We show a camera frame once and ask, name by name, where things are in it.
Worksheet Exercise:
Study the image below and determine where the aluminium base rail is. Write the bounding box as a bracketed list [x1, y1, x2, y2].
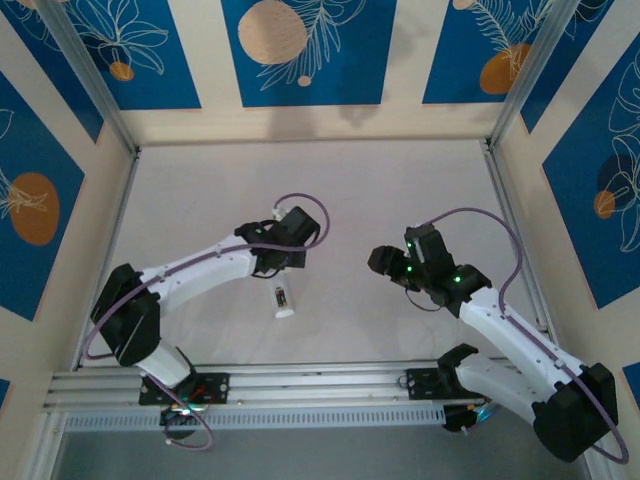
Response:
[42, 359, 594, 412]

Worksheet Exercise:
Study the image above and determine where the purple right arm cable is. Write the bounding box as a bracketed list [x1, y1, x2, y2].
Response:
[423, 208, 630, 462]

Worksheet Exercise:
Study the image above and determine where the aluminium frame post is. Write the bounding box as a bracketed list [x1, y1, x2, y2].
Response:
[37, 0, 142, 156]
[485, 0, 576, 151]

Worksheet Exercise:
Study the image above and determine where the white remote control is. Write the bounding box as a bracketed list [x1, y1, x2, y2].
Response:
[269, 276, 298, 320]

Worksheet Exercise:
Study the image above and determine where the grey slotted cable duct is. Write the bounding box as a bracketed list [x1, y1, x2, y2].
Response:
[63, 403, 447, 432]

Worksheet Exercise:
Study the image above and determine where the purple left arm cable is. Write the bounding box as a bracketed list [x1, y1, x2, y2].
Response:
[82, 192, 331, 450]

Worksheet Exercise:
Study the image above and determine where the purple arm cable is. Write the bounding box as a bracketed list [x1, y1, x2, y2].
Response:
[423, 208, 630, 462]
[82, 192, 331, 450]

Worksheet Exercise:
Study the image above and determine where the aluminium table side rail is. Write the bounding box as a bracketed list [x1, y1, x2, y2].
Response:
[482, 142, 564, 359]
[71, 149, 141, 371]

